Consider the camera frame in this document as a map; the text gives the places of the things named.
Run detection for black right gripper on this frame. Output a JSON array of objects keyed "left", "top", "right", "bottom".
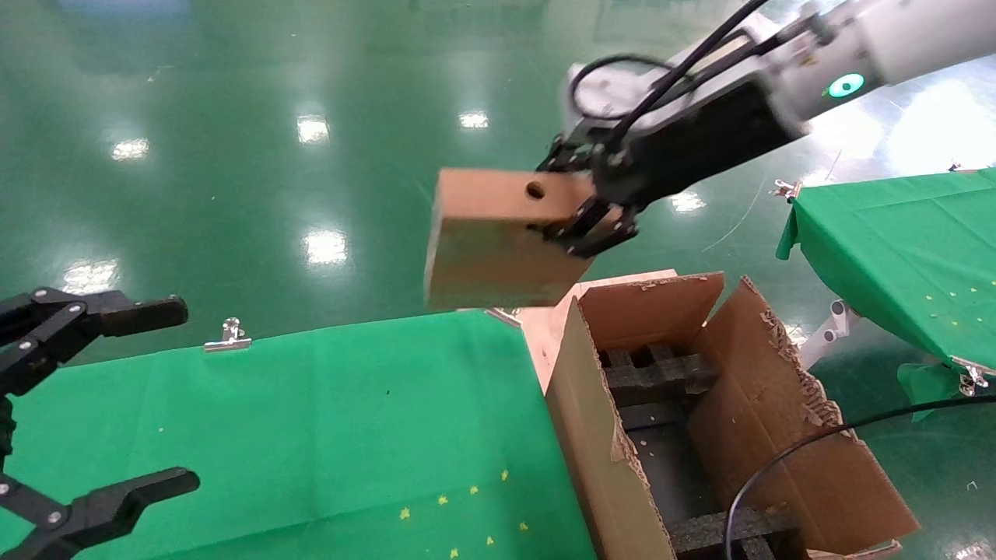
[{"left": 537, "top": 78, "right": 806, "bottom": 259}]

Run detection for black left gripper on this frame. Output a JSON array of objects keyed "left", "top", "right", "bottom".
[{"left": 0, "top": 288, "right": 201, "bottom": 560}]

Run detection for small brown cardboard box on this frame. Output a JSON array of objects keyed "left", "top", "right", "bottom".
[{"left": 424, "top": 167, "right": 623, "bottom": 310}]

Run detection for large open brown carton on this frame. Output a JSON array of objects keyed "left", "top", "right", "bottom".
[{"left": 545, "top": 272, "right": 921, "bottom": 560}]

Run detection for large green table cloth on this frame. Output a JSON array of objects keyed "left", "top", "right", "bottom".
[{"left": 0, "top": 310, "right": 600, "bottom": 560}]

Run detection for black notched foam insert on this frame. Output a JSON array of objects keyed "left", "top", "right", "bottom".
[
  {"left": 599, "top": 345, "right": 718, "bottom": 407},
  {"left": 668, "top": 506, "right": 806, "bottom": 560}
]

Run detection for white metal table leg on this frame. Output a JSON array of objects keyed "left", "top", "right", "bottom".
[{"left": 798, "top": 299, "right": 861, "bottom": 371}]

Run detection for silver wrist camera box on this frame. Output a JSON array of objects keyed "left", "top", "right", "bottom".
[{"left": 564, "top": 58, "right": 678, "bottom": 139}]

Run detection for black camera cable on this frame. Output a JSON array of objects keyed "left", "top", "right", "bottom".
[{"left": 570, "top": 0, "right": 996, "bottom": 560}]

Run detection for silver camera mount bracket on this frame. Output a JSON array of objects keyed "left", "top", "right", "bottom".
[{"left": 669, "top": 19, "right": 787, "bottom": 88}]

